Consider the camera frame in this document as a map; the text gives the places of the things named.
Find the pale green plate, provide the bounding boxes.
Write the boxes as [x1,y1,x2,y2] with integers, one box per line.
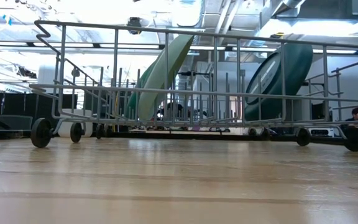
[137,34,195,121]

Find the dark green plate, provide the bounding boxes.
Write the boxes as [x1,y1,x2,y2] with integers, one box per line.
[244,42,314,122]

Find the white bin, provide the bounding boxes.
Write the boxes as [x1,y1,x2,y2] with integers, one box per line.
[57,108,93,138]

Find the white vented box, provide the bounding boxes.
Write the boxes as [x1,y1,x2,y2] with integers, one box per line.
[308,127,336,138]

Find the black partition panels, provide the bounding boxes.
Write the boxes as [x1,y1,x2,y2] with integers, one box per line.
[0,91,78,130]

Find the grey chair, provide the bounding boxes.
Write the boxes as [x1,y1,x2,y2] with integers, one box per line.
[0,114,34,131]

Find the black overhead camera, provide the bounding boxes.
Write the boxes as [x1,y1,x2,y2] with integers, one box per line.
[126,17,142,34]

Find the silver ceiling duct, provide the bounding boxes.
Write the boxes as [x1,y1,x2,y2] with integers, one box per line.
[172,0,205,28]

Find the yellow hanging cord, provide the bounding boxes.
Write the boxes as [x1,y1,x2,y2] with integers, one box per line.
[275,30,287,47]

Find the grey wire dish rack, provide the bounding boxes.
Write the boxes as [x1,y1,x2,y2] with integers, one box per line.
[29,20,358,152]

